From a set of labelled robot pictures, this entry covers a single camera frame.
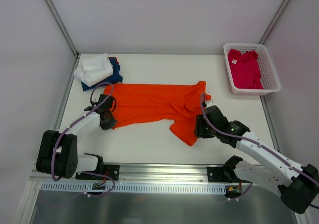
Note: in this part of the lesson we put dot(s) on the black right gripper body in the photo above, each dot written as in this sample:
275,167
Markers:
201,128

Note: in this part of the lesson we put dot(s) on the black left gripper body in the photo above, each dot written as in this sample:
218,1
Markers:
109,121

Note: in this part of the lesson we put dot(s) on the orange t-shirt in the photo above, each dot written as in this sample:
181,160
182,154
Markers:
143,103

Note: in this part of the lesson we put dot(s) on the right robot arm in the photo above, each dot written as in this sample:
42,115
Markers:
295,184

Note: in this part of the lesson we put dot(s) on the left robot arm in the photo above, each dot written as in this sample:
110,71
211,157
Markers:
59,155

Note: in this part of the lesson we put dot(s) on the blue folded t-shirt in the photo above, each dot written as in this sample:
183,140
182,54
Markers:
114,78

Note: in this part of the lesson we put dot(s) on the white folded t-shirt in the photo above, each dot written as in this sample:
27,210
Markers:
94,69

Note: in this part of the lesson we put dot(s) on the magenta t-shirt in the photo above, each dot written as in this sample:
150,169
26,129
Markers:
245,69

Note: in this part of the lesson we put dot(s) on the white plastic basket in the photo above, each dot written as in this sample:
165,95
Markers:
270,80

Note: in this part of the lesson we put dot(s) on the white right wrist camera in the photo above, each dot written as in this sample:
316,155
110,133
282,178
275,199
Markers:
207,104

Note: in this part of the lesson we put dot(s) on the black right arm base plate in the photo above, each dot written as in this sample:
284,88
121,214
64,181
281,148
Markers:
222,175

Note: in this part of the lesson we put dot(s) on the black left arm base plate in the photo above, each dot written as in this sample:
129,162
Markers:
109,170

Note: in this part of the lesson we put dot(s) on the aluminium mounting rail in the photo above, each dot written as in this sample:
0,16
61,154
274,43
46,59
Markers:
197,174

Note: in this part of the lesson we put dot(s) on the white slotted cable duct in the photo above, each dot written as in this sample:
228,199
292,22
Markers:
135,188

